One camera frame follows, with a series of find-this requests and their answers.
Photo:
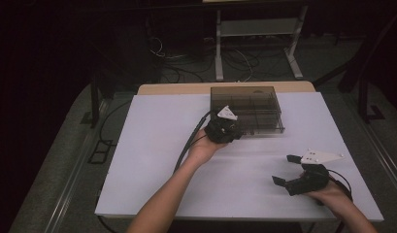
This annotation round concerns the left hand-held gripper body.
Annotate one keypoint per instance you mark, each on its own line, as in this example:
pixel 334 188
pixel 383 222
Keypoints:
pixel 223 129

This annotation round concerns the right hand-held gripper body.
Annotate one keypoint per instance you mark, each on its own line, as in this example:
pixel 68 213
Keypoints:
pixel 309 179

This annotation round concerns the smoky transparent drawer box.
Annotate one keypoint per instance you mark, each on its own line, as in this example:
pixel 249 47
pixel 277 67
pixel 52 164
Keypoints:
pixel 257 106

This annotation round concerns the person's left hand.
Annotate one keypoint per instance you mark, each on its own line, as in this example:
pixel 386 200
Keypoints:
pixel 202 149

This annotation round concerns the person's right hand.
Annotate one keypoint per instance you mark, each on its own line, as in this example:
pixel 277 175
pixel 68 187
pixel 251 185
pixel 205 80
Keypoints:
pixel 333 195

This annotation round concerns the black metal stand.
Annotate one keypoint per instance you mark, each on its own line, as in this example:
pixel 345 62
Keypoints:
pixel 95 97
pixel 364 93

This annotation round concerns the white metal stand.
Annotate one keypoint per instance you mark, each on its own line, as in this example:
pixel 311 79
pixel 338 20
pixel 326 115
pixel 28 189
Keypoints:
pixel 257 27

